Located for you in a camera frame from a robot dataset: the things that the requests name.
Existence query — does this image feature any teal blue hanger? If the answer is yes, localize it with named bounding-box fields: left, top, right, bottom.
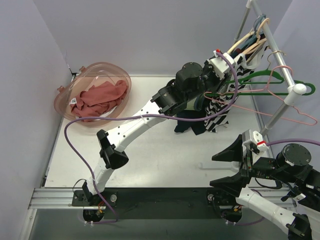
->
left=239, top=14, right=266, bottom=49

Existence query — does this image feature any cream plastic hanger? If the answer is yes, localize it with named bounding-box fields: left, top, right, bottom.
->
left=227, top=17, right=270, bottom=55

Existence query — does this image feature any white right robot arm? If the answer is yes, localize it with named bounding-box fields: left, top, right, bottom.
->
left=210, top=135, right=320, bottom=240

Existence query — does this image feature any aluminium frame rail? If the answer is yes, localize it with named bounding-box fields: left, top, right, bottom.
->
left=28, top=188, right=74, bottom=209

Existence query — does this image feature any black white striped tank top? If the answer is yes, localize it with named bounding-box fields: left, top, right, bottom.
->
left=204, top=50, right=264, bottom=133

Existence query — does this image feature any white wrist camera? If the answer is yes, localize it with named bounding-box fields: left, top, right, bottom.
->
left=242, top=129, right=269, bottom=155
left=208, top=49, right=236, bottom=80

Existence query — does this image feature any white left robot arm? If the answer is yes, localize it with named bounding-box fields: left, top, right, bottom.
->
left=82, top=57, right=230, bottom=206

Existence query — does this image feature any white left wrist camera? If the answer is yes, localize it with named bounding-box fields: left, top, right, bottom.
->
left=208, top=49, right=236, bottom=80

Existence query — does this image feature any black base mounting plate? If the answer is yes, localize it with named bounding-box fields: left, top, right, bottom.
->
left=71, top=187, right=243, bottom=222

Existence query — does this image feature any beige wooden hanger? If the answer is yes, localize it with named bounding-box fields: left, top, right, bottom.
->
left=242, top=38, right=271, bottom=66

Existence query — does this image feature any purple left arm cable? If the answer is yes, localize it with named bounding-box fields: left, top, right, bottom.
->
left=64, top=52, right=240, bottom=224

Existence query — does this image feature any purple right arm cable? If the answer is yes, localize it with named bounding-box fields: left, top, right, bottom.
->
left=264, top=138, right=320, bottom=148

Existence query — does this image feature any olive green garment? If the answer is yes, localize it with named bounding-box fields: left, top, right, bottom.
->
left=185, top=98, right=197, bottom=111

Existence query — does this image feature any pink translucent plastic basket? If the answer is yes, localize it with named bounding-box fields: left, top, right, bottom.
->
left=53, top=62, right=132, bottom=121

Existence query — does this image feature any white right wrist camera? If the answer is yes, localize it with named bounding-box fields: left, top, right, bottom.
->
left=242, top=129, right=269, bottom=155

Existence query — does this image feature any green plastic hanger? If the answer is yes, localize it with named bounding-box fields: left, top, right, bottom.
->
left=208, top=69, right=316, bottom=97

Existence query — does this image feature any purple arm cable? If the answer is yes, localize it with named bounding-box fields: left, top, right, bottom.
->
left=264, top=138, right=320, bottom=148
left=64, top=52, right=240, bottom=224

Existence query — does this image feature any navy blue garment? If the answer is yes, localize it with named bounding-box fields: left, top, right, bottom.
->
left=174, top=110, right=206, bottom=136

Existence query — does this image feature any pink wire hanger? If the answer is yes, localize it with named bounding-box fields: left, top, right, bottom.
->
left=203, top=65, right=318, bottom=126

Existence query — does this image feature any rust red tank top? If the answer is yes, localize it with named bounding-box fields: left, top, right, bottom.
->
left=69, top=80, right=128, bottom=117

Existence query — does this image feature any metal clothes rack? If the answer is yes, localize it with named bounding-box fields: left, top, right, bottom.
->
left=198, top=0, right=307, bottom=173

